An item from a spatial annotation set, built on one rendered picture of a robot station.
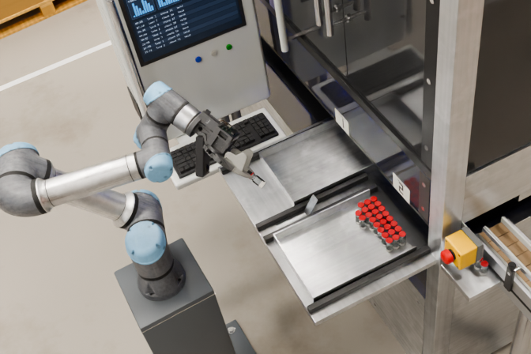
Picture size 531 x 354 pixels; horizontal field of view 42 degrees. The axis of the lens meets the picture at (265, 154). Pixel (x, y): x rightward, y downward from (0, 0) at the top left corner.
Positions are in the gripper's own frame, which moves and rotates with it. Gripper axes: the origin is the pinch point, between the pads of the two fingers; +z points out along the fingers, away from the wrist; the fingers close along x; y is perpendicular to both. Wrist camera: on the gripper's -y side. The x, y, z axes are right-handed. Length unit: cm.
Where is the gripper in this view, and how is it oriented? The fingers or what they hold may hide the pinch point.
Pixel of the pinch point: (247, 175)
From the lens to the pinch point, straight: 183.7
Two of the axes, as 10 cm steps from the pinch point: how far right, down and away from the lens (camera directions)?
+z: 7.8, 6.1, -1.0
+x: 3.0, -2.2, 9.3
